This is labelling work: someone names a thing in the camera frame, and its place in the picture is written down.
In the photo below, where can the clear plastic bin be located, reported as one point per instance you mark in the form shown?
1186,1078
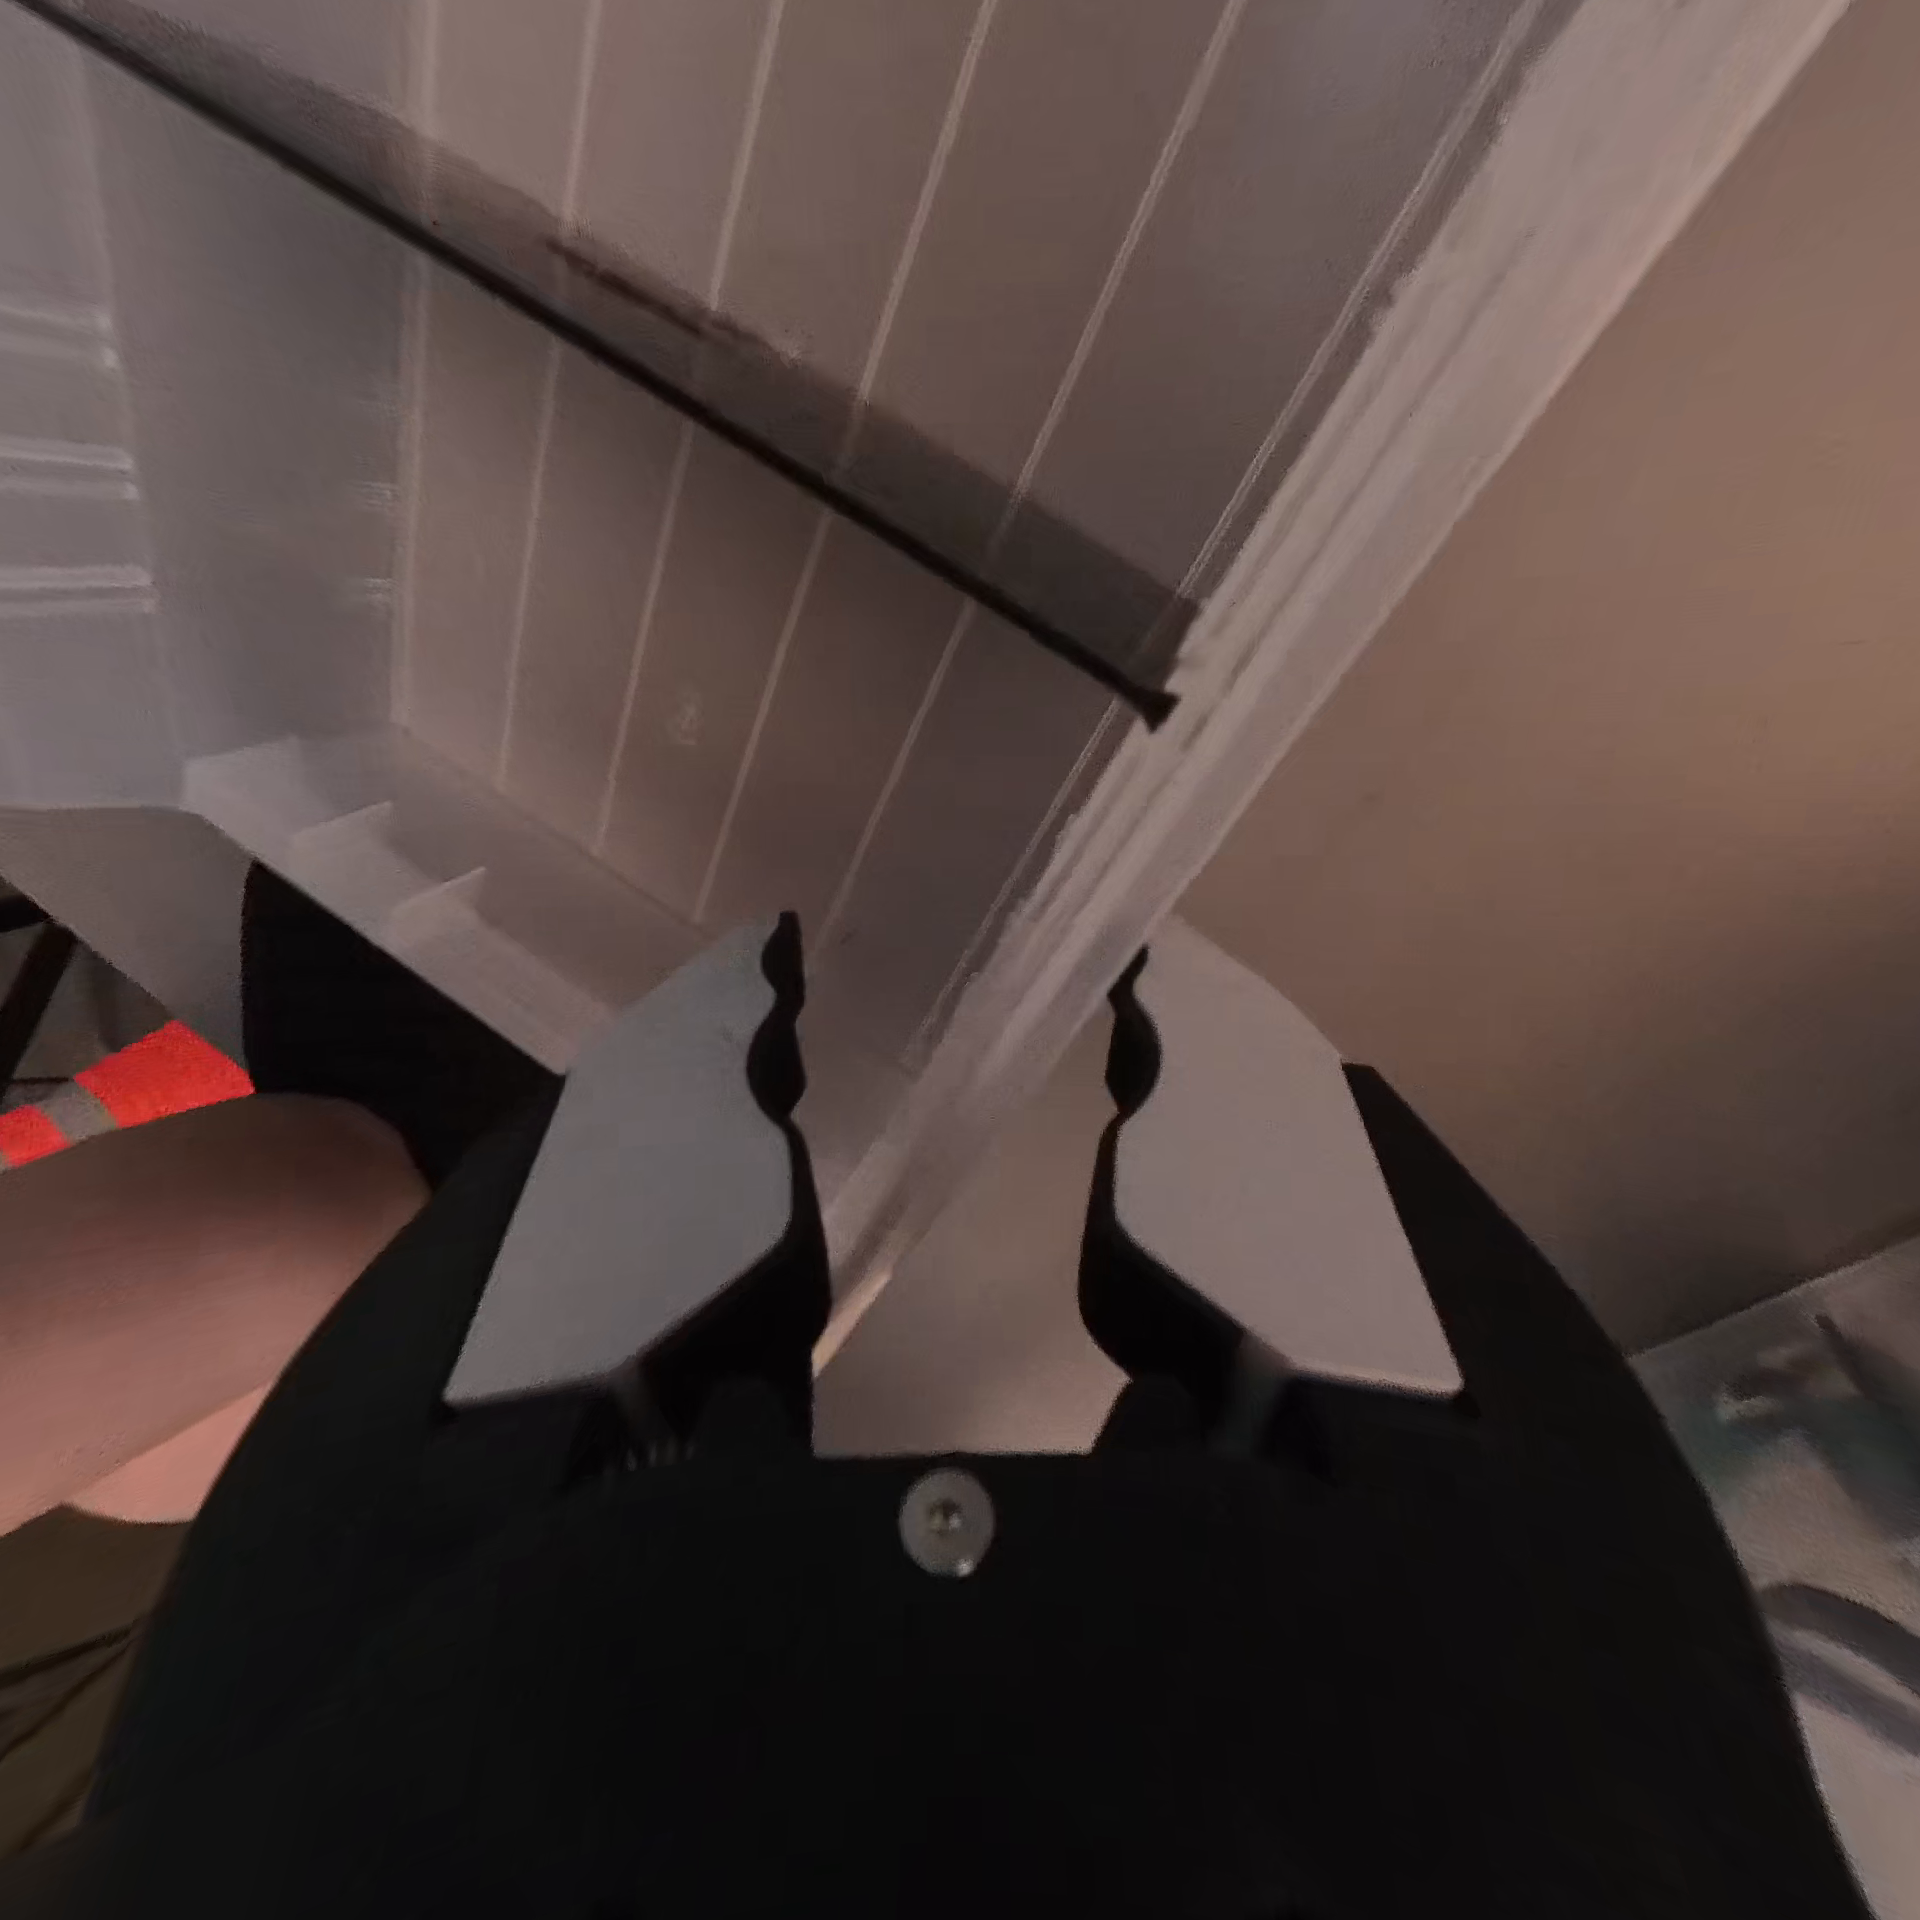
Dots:
1051,227

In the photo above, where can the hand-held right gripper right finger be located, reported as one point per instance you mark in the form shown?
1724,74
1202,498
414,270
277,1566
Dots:
1261,1198

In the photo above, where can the person's left forearm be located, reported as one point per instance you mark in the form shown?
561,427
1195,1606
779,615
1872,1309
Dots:
182,1290

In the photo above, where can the olive shirt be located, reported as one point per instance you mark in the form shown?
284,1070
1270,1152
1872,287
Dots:
60,1724

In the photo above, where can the orange striped cloth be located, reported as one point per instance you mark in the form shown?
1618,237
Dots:
165,1073

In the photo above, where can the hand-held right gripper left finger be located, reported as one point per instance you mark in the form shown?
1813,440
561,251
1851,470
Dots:
644,1198

